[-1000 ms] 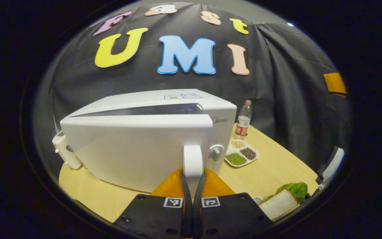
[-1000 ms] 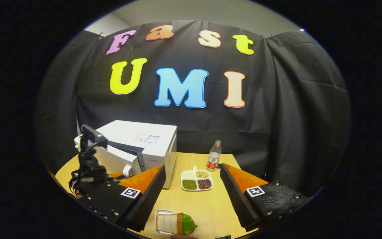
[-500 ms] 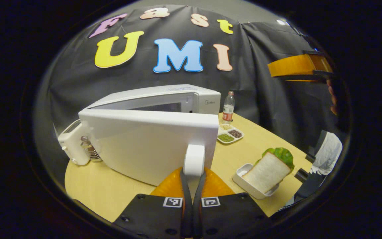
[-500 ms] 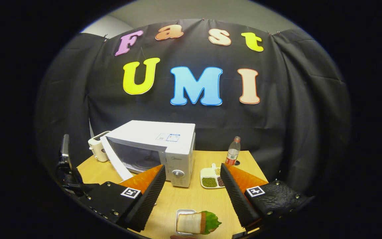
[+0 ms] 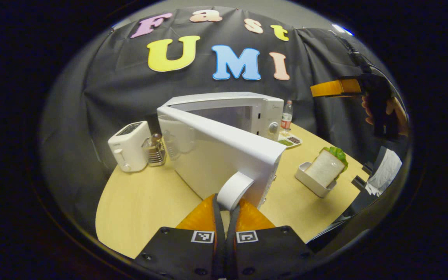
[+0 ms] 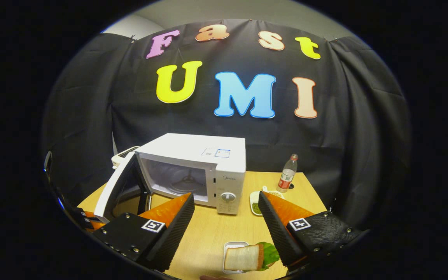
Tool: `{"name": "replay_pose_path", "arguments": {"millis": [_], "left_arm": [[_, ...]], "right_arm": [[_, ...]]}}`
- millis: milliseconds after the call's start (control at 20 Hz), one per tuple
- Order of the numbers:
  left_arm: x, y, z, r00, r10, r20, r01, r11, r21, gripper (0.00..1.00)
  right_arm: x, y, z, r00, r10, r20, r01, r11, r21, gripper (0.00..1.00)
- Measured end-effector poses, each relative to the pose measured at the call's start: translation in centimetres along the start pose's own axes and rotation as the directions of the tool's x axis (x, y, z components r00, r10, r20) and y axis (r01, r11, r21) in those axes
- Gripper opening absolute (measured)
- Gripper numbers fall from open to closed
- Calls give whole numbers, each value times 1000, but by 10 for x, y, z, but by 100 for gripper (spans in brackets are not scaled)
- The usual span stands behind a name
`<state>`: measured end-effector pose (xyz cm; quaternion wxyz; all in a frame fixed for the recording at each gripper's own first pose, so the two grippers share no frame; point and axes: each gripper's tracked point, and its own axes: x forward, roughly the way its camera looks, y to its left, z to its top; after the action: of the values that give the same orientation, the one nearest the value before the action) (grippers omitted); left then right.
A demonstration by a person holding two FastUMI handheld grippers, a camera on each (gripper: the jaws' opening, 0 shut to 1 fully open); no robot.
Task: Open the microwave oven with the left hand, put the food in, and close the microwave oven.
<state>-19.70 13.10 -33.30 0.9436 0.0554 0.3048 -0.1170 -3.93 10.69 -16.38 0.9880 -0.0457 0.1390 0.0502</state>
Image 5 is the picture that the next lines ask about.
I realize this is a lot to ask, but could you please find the small ceiling light panel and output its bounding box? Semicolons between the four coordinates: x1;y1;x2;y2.
331;24;353;36

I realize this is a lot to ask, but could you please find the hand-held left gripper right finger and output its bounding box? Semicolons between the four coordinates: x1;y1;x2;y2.
226;198;318;279

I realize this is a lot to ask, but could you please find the white microwave oven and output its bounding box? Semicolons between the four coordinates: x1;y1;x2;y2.
157;92;287;212

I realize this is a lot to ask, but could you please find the metal wire rack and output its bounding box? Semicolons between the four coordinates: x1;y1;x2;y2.
142;133;166;167

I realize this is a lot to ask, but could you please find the white toaster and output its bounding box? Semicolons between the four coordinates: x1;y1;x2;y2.
108;121;152;172

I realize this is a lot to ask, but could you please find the white cloth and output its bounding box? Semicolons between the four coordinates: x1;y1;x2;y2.
365;148;403;196

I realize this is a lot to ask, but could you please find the white sandwich holder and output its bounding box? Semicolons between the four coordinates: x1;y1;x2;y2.
295;162;337;198

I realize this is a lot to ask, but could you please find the lettuce sandwich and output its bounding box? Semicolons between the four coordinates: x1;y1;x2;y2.
304;146;349;189

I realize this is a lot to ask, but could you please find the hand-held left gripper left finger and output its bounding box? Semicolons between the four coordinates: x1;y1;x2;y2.
135;194;226;279

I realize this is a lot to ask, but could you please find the clear plastic water bottle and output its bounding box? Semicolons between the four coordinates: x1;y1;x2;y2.
281;100;293;131

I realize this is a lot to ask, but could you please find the white divided condiment dish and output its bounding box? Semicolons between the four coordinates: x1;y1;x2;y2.
278;130;303;149

